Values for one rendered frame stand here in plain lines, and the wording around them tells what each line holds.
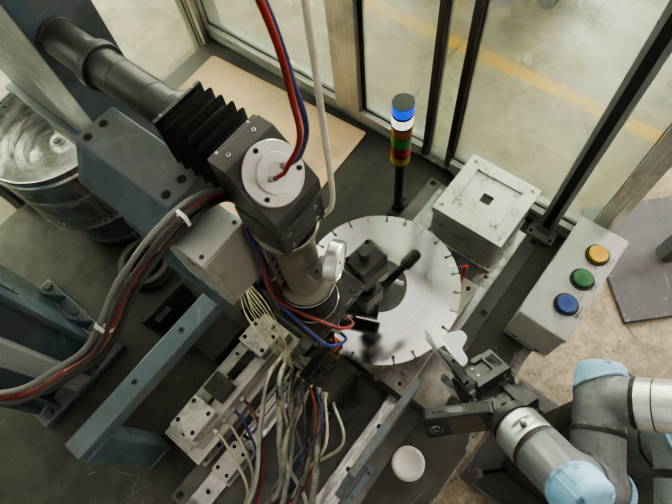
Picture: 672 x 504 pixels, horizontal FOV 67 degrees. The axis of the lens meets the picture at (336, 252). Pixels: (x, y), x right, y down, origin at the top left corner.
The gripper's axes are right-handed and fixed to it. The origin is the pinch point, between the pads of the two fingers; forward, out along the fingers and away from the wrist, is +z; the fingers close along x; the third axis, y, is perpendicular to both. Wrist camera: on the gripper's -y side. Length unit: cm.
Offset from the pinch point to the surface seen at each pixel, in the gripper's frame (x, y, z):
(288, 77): 63, -13, -36
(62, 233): 26, -62, 84
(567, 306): -10.6, 31.4, 1.9
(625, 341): -93, 85, 42
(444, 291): 1.2, 10.8, 11.8
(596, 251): -7.0, 44.7, 7.2
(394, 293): 4.7, 1.7, 15.0
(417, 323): -0.3, 2.3, 9.4
